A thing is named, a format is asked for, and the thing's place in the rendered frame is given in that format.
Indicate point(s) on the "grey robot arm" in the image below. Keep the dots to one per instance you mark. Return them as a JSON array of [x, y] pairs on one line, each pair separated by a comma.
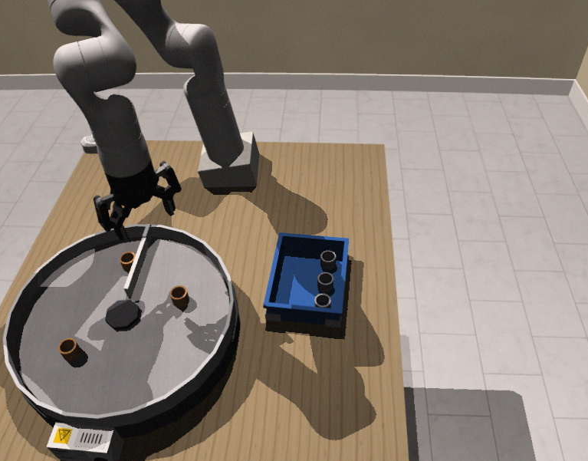
[[107, 61]]

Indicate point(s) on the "grey metal bushing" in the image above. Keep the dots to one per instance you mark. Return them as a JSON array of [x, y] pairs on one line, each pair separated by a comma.
[[322, 298], [325, 276], [328, 265]]

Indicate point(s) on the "blue crate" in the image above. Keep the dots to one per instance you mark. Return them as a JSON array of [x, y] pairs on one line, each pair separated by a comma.
[[292, 285]]

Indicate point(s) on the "bronze bushing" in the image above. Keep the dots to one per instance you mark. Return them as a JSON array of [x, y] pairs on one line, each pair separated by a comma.
[[125, 259], [176, 291], [65, 345]]

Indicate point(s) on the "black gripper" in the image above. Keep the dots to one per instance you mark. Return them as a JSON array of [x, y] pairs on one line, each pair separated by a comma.
[[124, 191]]

